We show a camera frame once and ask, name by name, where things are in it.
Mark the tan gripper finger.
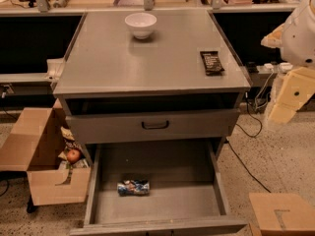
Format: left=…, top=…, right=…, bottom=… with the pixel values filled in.
left=261, top=25, right=284, bottom=48
left=267, top=67, right=315, bottom=125

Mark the crushed redbull can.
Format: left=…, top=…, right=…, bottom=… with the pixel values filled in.
left=117, top=180, right=150, bottom=196

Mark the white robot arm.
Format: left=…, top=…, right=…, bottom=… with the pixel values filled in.
left=261, top=0, right=315, bottom=125

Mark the closed grey upper drawer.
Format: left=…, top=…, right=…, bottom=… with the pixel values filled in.
left=66, top=109, right=239, bottom=144

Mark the grey drawer cabinet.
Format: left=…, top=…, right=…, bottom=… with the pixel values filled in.
left=54, top=9, right=249, bottom=150

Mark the open grey bottom drawer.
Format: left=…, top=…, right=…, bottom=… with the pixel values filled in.
left=70, top=139, right=246, bottom=236

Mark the white power strip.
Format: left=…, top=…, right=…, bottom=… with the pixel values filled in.
left=279, top=62, right=292, bottom=73

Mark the cardboard box bottom right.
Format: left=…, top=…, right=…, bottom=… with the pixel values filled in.
left=249, top=193, right=315, bottom=236

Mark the white ceramic bowl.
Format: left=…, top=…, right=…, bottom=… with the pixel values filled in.
left=125, top=13, right=158, bottom=39

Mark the red apple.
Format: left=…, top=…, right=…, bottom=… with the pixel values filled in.
left=67, top=149, right=82, bottom=164

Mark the open cardboard box left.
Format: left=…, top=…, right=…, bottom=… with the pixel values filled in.
left=0, top=102, right=91, bottom=206

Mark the black floor cable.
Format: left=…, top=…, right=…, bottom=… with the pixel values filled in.
left=225, top=95, right=272, bottom=194

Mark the black drawer handle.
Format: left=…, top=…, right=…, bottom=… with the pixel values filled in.
left=141, top=120, right=169, bottom=130

